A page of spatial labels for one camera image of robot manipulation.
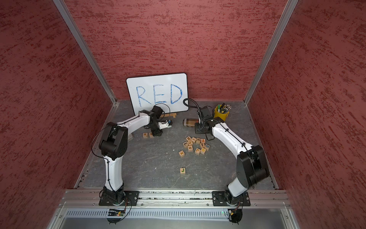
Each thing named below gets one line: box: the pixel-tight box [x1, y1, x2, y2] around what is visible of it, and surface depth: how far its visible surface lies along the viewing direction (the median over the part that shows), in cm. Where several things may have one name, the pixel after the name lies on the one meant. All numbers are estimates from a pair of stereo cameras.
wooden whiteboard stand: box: [160, 112, 177, 119], surface depth 108 cm
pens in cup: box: [217, 102, 233, 114], surface depth 105 cm
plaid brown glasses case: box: [183, 118, 199, 127], surface depth 105 cm
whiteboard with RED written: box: [126, 72, 189, 115], surface depth 100 cm
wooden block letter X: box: [178, 149, 185, 158], surface depth 90 cm
